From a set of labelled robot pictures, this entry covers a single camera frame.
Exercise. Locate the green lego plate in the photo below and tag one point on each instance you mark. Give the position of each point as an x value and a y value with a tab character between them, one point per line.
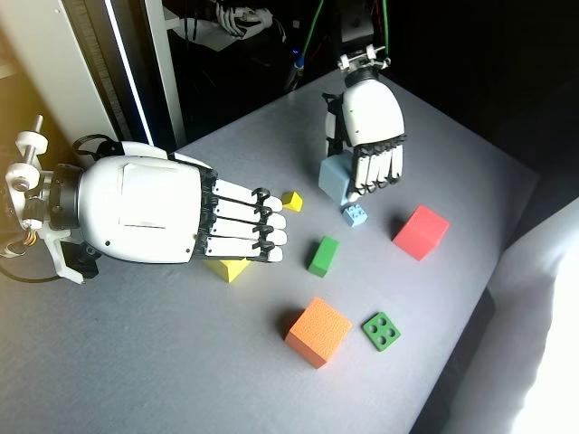
375	336

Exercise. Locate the blue studded toy brick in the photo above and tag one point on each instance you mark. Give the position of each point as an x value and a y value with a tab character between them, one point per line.
354	217

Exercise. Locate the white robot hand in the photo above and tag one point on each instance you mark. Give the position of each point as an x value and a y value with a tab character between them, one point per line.
145	203
371	117

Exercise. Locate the grey table cloth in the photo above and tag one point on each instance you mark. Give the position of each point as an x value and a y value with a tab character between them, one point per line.
181	361

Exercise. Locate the light blue foam cube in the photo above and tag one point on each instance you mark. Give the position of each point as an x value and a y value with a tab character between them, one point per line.
334	181

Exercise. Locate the small yellow cube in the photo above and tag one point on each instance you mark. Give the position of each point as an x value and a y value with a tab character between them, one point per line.
292	202

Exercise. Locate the green rectangular block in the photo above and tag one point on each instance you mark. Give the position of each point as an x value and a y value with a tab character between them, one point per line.
323	255

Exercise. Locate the small device with blue light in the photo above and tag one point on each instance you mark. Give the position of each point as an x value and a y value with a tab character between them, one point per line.
296	68

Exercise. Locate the large yellow cube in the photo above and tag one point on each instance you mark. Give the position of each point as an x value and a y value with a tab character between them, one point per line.
228	269

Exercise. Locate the red foam cube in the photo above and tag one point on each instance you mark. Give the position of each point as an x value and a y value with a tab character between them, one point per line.
420	233

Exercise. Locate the white fabric cover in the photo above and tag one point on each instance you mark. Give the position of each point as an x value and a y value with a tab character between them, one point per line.
534	316

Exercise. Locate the orange foam cube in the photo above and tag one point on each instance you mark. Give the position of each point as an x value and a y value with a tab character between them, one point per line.
319	332

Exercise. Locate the white metal cabinet frame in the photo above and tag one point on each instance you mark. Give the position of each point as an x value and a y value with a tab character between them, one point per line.
68	54

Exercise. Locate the spare white robot hand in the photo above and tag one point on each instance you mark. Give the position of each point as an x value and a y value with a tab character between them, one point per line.
240	18

